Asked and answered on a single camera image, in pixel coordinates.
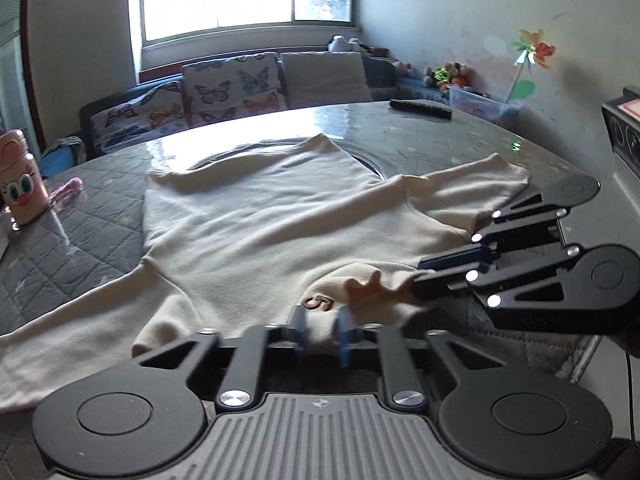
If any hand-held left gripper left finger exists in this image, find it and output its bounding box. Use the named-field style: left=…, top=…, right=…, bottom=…
left=132, top=309, right=308, bottom=411

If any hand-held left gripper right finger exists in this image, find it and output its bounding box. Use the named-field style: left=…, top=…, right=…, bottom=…
left=335, top=309, right=507, bottom=411

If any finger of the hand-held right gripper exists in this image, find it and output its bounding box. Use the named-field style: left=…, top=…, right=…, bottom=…
left=410, top=245, right=584, bottom=312
left=416, top=187, right=569, bottom=272

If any cream sweater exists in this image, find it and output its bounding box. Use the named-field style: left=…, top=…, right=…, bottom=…
left=0, top=133, right=531, bottom=411

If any grey appliance with dials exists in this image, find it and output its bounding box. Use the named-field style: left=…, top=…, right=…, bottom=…
left=600, top=87, right=640, bottom=182

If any black remote control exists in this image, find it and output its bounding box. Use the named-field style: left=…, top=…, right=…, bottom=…
left=389, top=99, right=454, bottom=121

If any clear plastic storage box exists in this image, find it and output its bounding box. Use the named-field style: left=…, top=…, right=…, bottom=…
left=447, top=85, right=524, bottom=126

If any pile of colourful plush toys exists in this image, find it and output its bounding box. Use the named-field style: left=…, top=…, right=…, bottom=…
left=423, top=62, right=471, bottom=91

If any dark sofa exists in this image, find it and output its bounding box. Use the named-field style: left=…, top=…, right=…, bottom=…
left=79, top=56, right=402, bottom=157

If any beige cushion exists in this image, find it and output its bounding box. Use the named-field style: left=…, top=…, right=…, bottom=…
left=279, top=51, right=374, bottom=110

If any colourful pinwheel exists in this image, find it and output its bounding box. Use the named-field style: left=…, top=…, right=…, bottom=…
left=504, top=28, right=557, bottom=104

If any grey quilted table cover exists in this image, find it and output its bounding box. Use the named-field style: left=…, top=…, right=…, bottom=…
left=0, top=101, right=608, bottom=480

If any butterfly print cushion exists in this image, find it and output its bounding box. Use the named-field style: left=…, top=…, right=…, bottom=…
left=181, top=52, right=289, bottom=129
left=90, top=80, right=187, bottom=156

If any grey crumpled cloth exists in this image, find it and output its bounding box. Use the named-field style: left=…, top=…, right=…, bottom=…
left=40, top=135, right=86, bottom=167

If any pink cartoon face bottle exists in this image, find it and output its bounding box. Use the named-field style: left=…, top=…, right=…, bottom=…
left=0, top=129, right=49, bottom=226

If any black cable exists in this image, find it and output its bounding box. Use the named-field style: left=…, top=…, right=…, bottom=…
left=624, top=350, right=640, bottom=457

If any pink fabric strap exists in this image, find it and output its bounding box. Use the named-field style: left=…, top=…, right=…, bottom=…
left=47, top=177, right=84, bottom=209

